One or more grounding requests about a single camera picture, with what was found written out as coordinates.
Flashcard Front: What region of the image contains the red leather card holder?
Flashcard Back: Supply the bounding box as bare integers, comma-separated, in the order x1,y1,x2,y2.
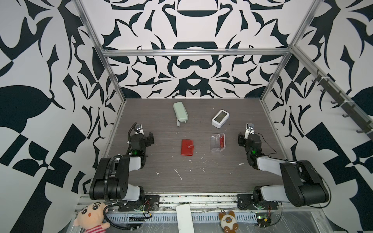
181,139,194,156

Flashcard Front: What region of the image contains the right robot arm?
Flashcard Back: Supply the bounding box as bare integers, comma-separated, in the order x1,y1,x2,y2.
238,133,331,207

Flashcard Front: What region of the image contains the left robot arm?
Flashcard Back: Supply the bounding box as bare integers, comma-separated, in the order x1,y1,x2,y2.
89,132,154,203

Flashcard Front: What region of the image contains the red vip card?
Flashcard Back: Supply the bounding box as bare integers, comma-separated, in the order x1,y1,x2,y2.
219,134,225,150

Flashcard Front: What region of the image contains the clear acrylic card stand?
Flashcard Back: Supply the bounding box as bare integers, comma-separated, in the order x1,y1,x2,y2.
210,133,224,152

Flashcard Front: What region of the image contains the white digital clock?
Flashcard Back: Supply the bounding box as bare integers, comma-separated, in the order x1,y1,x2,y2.
211,110,230,129

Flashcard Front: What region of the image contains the green glasses case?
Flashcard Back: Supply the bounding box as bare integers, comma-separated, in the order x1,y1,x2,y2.
173,102,188,122

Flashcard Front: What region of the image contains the small green circuit board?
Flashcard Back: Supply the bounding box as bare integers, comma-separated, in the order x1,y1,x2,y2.
255,213,272,228

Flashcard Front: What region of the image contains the brown white plush toy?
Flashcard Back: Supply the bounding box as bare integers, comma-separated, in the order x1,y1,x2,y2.
219,210,239,233

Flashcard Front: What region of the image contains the cartoon boy plush doll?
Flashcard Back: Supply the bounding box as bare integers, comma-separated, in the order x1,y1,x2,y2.
73,202,111,233

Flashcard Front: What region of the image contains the white rectangular box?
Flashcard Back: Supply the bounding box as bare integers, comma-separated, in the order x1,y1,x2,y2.
176,204,194,233

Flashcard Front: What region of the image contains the grey hook rack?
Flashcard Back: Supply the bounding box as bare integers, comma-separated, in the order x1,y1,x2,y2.
313,70,373,140

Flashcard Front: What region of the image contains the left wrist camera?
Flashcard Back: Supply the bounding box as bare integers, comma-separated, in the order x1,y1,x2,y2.
134,124,144,135

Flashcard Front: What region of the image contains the left black corrugated cable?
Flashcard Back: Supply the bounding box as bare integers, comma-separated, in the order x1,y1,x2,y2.
102,155,140,231

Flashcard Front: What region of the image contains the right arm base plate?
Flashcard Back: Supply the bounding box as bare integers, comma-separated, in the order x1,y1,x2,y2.
237,194,281,211

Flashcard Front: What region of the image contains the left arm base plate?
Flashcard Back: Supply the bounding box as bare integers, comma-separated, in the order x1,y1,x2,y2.
118,195,160,212

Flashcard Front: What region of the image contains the white cable duct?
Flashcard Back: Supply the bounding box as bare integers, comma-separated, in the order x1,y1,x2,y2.
107,212,257,224

